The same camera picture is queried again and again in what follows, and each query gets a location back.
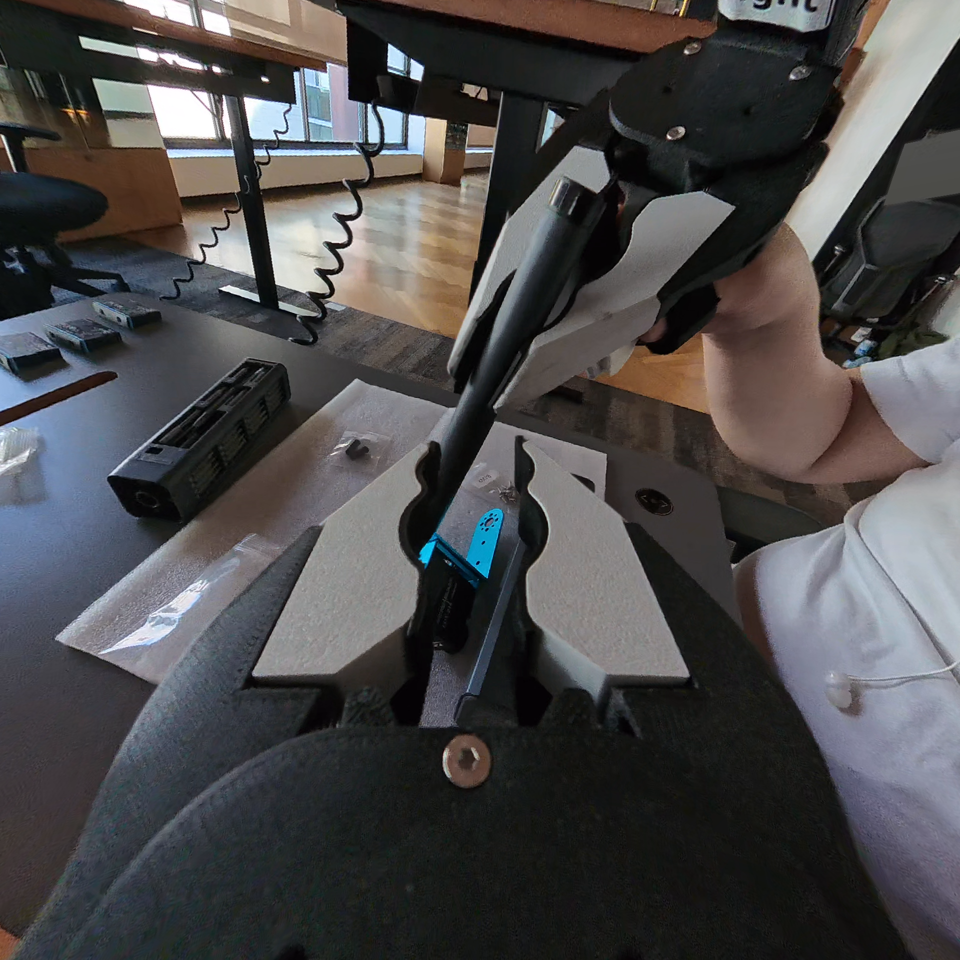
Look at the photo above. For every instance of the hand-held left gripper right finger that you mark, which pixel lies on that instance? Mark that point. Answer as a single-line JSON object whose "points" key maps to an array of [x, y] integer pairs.
{"points": [[600, 600]]}

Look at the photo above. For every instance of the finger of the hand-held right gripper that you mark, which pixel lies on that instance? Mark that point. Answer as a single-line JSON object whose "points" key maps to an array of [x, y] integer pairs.
{"points": [[645, 262], [502, 277]]}

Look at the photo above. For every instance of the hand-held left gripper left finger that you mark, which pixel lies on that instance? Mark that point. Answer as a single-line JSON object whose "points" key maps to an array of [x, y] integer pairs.
{"points": [[337, 600]]}

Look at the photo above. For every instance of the black electric screwdriver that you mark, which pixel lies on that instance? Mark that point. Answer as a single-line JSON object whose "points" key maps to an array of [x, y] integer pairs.
{"points": [[525, 300]]}

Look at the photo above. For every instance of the blue bracket servo assembly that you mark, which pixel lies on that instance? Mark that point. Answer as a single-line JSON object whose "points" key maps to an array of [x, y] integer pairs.
{"points": [[480, 540]]}

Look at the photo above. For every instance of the clear bag of silver screws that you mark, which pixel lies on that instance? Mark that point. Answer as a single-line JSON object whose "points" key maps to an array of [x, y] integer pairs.
{"points": [[506, 489]]}

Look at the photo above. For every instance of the clear bag of black parts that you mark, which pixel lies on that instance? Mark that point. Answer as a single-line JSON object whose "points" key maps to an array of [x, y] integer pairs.
{"points": [[356, 448]]}

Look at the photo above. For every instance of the person's right forearm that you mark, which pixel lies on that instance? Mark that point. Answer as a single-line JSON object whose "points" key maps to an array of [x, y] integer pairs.
{"points": [[772, 405]]}

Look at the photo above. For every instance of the round desk control button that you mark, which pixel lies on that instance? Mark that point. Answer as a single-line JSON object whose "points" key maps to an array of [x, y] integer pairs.
{"points": [[654, 502]]}

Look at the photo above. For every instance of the wooden top standing desk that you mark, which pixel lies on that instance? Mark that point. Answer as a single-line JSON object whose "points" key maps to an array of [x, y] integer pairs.
{"points": [[450, 52], [150, 67]]}

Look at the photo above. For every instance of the grey desk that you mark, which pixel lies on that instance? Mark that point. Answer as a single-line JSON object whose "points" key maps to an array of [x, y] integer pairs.
{"points": [[75, 562]]}

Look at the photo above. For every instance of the person's right hand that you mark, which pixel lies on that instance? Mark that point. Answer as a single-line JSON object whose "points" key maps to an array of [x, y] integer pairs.
{"points": [[757, 300]]}

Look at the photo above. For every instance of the white foam sheet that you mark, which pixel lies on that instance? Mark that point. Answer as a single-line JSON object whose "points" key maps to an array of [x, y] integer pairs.
{"points": [[315, 465]]}

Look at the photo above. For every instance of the empty clear plastic bag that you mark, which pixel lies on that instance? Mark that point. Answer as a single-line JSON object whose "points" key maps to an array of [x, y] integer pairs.
{"points": [[180, 600]]}

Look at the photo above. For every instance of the black mesh office chair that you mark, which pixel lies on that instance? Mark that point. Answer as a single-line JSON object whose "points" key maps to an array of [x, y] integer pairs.
{"points": [[772, 517]]}

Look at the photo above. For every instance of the black screwdriver bit case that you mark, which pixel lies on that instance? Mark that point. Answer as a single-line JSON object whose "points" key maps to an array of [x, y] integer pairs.
{"points": [[217, 435]]}

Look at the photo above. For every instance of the person's white shirt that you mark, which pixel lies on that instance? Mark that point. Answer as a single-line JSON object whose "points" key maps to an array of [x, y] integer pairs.
{"points": [[885, 600]]}

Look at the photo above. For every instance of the small black teal-edged box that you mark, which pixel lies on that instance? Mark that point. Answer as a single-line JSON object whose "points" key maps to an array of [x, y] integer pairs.
{"points": [[30, 352], [127, 313], [82, 335]]}

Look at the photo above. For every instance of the large window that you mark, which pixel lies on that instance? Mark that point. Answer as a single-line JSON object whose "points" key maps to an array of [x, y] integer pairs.
{"points": [[187, 112]]}

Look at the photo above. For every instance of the crumpled clear plastic wrap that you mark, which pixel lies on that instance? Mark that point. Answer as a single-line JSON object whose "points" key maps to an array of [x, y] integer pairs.
{"points": [[15, 450]]}

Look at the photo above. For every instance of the wooden cabinet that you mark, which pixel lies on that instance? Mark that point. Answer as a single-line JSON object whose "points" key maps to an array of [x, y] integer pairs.
{"points": [[112, 187]]}

